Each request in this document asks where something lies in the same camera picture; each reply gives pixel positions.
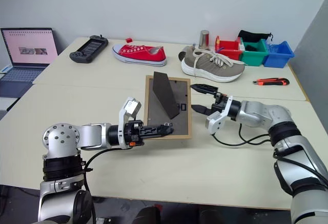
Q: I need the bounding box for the wooden picture frame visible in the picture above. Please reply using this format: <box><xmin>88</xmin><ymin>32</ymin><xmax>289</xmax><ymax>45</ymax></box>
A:
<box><xmin>142</xmin><ymin>71</ymin><xmax>193</xmax><ymax>140</ymax></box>

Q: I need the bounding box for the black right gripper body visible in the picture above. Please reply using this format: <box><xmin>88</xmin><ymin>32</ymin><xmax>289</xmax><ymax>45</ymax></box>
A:
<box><xmin>211</xmin><ymin>92</ymin><xmax>229</xmax><ymax>113</ymax></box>

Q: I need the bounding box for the khaki laced sneaker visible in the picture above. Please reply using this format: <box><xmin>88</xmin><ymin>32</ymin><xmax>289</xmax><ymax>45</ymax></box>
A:
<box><xmin>178</xmin><ymin>46</ymin><xmax>246</xmax><ymax>84</ymax></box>

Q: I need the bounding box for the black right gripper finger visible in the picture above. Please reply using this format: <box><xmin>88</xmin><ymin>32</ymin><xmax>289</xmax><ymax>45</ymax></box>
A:
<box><xmin>191</xmin><ymin>83</ymin><xmax>220</xmax><ymax>96</ymax></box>
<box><xmin>191</xmin><ymin>104</ymin><xmax>213</xmax><ymax>116</ymax></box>

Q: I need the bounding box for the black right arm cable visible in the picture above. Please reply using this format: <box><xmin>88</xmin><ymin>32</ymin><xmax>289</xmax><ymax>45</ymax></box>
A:
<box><xmin>212</xmin><ymin>123</ymin><xmax>328</xmax><ymax>184</ymax></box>

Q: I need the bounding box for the green plastic bin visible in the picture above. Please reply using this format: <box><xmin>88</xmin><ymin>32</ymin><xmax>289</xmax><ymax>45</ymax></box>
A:
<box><xmin>239</xmin><ymin>38</ymin><xmax>270</xmax><ymax>67</ymax></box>

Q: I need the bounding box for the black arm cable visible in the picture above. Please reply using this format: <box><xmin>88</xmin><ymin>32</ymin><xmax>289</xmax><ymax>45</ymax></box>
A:
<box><xmin>212</xmin><ymin>123</ymin><xmax>328</xmax><ymax>184</ymax></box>
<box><xmin>83</xmin><ymin>146</ymin><xmax>132</xmax><ymax>200</ymax></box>

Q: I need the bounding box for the open grey laptop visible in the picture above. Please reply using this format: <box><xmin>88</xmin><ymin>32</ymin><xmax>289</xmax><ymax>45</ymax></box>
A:
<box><xmin>0</xmin><ymin>27</ymin><xmax>60</xmax><ymax>99</ymax></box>

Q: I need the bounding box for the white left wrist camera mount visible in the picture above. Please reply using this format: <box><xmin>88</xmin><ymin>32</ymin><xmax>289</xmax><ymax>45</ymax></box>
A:
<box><xmin>118</xmin><ymin>97</ymin><xmax>143</xmax><ymax>150</ymax></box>

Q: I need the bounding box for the blue plastic bin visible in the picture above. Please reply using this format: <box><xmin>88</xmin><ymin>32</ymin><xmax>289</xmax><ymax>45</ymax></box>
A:
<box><xmin>263</xmin><ymin>40</ymin><xmax>295</xmax><ymax>69</ymax></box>

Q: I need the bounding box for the red canvas sneaker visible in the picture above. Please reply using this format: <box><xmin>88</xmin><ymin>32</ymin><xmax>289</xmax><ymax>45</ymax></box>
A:
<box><xmin>111</xmin><ymin>44</ymin><xmax>168</xmax><ymax>68</ymax></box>

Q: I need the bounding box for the black handheld game console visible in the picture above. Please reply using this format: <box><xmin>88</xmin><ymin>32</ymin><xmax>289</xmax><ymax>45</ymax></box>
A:
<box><xmin>69</xmin><ymin>34</ymin><xmax>109</xmax><ymax>64</ymax></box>

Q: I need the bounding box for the grey partition panel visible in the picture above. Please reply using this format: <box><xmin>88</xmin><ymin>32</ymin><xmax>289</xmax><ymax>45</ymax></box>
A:
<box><xmin>289</xmin><ymin>0</ymin><xmax>328</xmax><ymax>102</ymax></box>

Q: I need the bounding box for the orange black utility knife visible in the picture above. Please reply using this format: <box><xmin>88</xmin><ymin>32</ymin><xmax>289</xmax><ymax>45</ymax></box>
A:
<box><xmin>253</xmin><ymin>77</ymin><xmax>291</xmax><ymax>87</ymax></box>

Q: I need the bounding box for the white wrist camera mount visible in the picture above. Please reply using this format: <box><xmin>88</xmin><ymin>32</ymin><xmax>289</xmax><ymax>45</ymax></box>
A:
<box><xmin>118</xmin><ymin>97</ymin><xmax>143</xmax><ymax>150</ymax></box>
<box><xmin>206</xmin><ymin>95</ymin><xmax>233</xmax><ymax>135</ymax></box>

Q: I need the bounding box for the silver metal cylinder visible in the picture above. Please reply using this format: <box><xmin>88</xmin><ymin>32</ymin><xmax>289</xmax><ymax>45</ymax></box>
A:
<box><xmin>199</xmin><ymin>30</ymin><xmax>210</xmax><ymax>49</ymax></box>

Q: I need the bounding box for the black cloth pouch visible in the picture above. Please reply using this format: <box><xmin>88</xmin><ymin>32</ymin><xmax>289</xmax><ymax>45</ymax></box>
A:
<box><xmin>237</xmin><ymin>30</ymin><xmax>274</xmax><ymax>44</ymax></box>

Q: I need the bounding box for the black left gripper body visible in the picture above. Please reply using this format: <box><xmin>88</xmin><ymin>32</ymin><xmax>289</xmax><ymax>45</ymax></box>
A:
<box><xmin>124</xmin><ymin>119</ymin><xmax>145</xmax><ymax>147</ymax></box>

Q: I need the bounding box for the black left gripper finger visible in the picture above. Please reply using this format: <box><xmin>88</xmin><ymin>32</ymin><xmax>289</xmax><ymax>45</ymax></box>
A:
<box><xmin>142</xmin><ymin>131</ymin><xmax>173</xmax><ymax>141</ymax></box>
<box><xmin>142</xmin><ymin>124</ymin><xmax>175</xmax><ymax>134</ymax></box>

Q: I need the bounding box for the red plastic bin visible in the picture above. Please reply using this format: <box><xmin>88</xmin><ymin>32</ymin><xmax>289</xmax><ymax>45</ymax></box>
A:
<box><xmin>215</xmin><ymin>35</ymin><xmax>244</xmax><ymax>61</ymax></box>

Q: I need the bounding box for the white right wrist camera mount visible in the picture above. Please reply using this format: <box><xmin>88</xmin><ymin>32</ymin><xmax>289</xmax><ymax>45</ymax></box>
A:
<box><xmin>206</xmin><ymin>95</ymin><xmax>233</xmax><ymax>135</ymax></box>

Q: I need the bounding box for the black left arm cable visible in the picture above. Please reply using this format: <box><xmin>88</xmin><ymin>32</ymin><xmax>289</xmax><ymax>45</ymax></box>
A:
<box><xmin>83</xmin><ymin>146</ymin><xmax>132</xmax><ymax>200</ymax></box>

